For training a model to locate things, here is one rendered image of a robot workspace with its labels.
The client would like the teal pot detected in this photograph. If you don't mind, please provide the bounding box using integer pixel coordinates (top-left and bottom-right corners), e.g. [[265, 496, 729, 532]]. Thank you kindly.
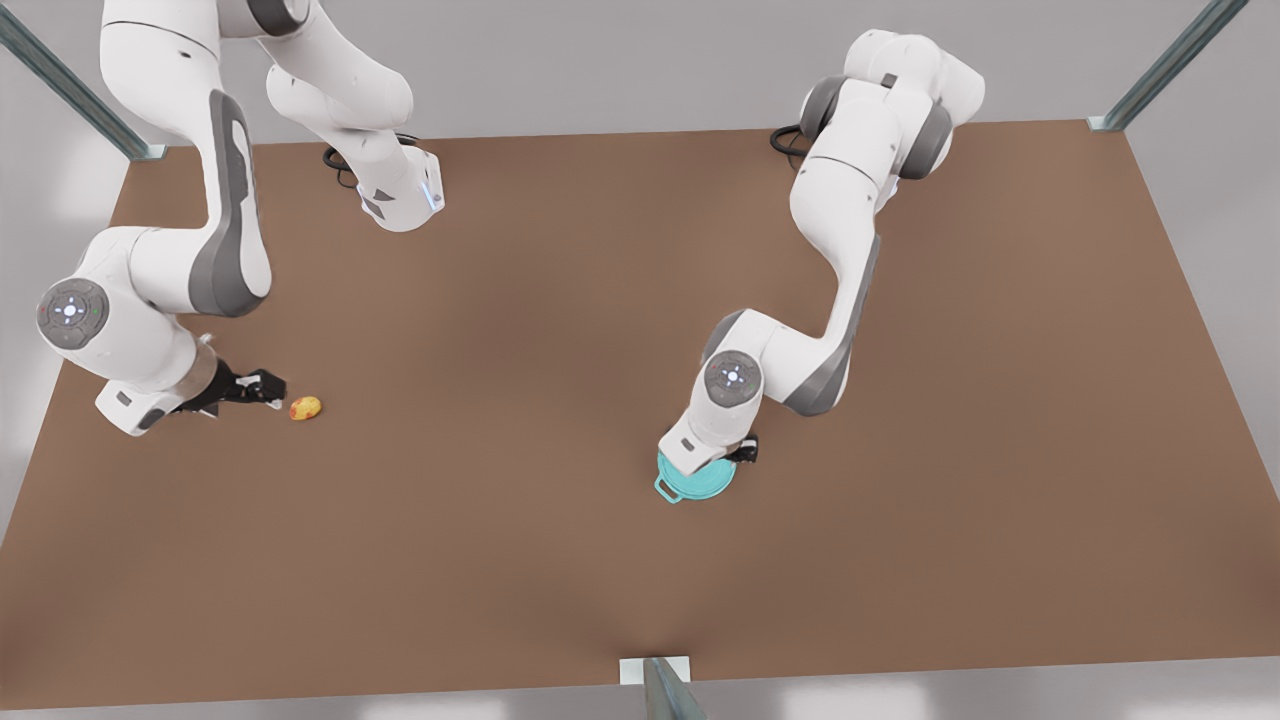
[[654, 452, 739, 505]]

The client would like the silver frame post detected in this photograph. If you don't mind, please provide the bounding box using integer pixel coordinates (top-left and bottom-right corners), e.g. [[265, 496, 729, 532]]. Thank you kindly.
[[619, 656, 709, 720], [0, 5, 167, 162], [1087, 0, 1251, 134]]

